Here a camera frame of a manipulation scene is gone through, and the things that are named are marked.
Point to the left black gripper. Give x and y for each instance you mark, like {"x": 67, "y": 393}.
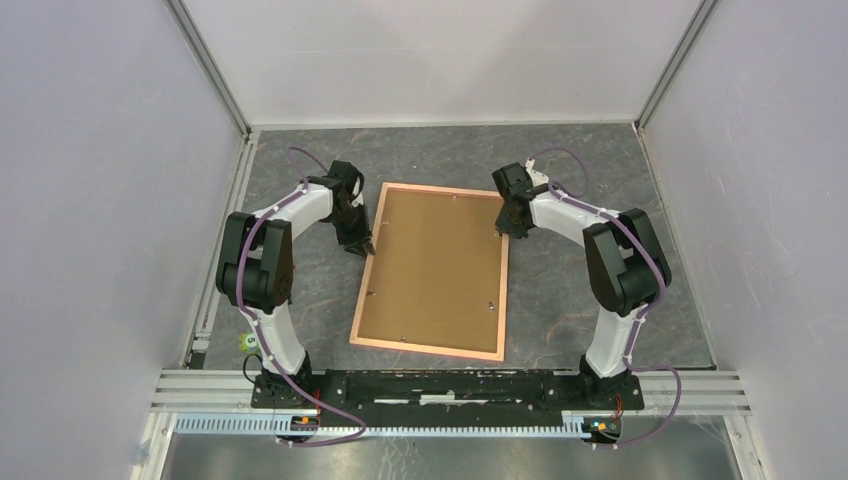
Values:
{"x": 353, "y": 243}

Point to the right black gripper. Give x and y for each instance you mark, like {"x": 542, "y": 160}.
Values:
{"x": 503, "y": 226}

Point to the orange picture frame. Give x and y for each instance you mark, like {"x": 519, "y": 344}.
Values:
{"x": 361, "y": 285}

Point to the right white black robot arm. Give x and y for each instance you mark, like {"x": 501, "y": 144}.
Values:
{"x": 627, "y": 268}

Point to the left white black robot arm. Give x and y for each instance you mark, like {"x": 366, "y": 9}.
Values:
{"x": 255, "y": 269}

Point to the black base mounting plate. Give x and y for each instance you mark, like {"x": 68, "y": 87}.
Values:
{"x": 446, "y": 398}

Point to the green owl sticker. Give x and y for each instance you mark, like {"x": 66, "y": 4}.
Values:
{"x": 248, "y": 343}

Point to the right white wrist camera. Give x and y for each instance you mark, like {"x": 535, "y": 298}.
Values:
{"x": 537, "y": 177}

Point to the white slotted cable duct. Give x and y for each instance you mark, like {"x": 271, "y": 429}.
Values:
{"x": 289, "y": 425}

